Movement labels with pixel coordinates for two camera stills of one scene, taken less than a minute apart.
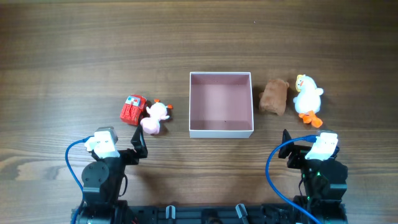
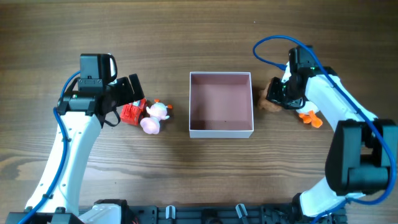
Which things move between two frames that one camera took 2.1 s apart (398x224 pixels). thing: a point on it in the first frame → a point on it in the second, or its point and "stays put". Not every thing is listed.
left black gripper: (133, 158) → (128, 95)
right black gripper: (298, 153) → (272, 94)
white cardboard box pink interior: (221, 105) stays put
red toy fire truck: (130, 113) stays put
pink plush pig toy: (157, 112) stays put
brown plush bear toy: (273, 98) stays put
